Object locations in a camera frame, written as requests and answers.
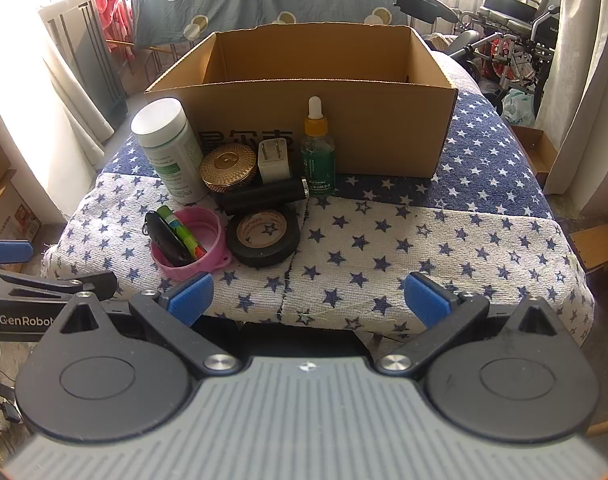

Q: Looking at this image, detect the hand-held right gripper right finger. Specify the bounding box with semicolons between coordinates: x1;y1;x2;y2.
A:
376;271;559;376

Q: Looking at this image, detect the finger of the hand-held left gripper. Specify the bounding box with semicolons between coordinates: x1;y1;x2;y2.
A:
0;266;119;306
0;240;34;267

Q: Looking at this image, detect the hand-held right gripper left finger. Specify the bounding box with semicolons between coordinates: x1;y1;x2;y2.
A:
59;271;242;377

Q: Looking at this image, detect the black car key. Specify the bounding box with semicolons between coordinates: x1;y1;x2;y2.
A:
144;211;195;267

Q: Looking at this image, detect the black tape roll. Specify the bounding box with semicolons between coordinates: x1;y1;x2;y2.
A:
226;205;302;268

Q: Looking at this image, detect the black cylinder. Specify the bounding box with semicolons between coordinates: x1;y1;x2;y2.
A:
219;178;311;216

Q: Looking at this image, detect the white jar with green label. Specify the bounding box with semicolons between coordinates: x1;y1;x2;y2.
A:
130;98;209;204

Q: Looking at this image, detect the white charger plug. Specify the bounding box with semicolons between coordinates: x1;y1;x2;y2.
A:
256;139;292;184

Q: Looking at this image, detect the brown cardboard box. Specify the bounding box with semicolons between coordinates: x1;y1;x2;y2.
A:
144;24;459;180

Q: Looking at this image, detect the green dropper bottle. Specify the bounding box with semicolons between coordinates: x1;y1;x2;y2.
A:
300;96;337;197

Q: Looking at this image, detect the printed cardboard box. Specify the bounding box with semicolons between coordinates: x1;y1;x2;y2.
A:
0;135;42;261

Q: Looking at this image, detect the blue white star-print blanket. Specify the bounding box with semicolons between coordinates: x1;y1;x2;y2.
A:
41;50;597;348

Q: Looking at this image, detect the white curtain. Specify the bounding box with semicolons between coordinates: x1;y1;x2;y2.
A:
0;35;115;161

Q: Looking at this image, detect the small cardboard box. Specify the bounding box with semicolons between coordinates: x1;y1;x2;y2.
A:
568;222;608;273

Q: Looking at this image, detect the grey folding panel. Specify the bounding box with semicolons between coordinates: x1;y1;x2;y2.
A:
38;0;130;131

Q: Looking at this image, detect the white plastic bag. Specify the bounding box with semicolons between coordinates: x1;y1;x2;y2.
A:
501;89;537;128

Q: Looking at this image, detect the red hanging garment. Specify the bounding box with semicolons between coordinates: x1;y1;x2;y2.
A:
66;0;135;68

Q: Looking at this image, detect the beige curtain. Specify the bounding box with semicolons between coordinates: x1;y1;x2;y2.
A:
541;0;608;216

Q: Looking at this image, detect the blue hanging sheet with circles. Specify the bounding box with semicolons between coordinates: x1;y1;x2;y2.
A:
128;0;409;51

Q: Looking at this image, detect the black wheelchair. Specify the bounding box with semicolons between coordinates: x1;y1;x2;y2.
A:
476;0;562;111

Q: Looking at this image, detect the black cable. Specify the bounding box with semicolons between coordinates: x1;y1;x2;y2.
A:
0;370;22;426

